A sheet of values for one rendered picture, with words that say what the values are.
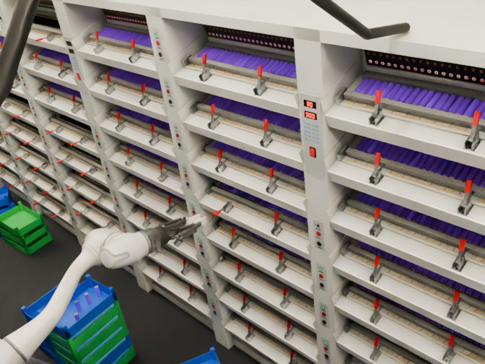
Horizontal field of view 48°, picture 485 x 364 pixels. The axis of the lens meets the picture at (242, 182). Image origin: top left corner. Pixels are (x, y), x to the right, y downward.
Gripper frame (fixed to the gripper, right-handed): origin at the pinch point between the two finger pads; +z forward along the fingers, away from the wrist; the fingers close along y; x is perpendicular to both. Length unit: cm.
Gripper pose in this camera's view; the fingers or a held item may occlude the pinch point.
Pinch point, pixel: (196, 221)
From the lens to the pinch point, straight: 212.6
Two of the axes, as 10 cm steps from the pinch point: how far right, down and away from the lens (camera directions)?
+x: 0.2, -9.2, -3.9
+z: 7.0, -2.7, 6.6
